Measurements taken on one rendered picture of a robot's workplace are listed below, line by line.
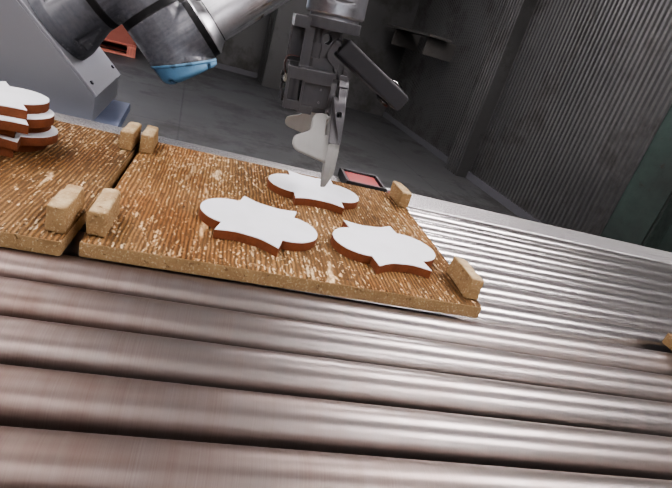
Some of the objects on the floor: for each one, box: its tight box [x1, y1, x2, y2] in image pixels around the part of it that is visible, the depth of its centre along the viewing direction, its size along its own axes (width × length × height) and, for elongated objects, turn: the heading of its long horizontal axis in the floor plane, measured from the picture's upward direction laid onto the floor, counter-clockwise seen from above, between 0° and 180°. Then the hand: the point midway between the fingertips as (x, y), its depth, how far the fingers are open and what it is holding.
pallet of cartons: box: [100, 24, 136, 58], centre depth 674 cm, size 143×103×50 cm
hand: (319, 170), depth 72 cm, fingers open, 14 cm apart
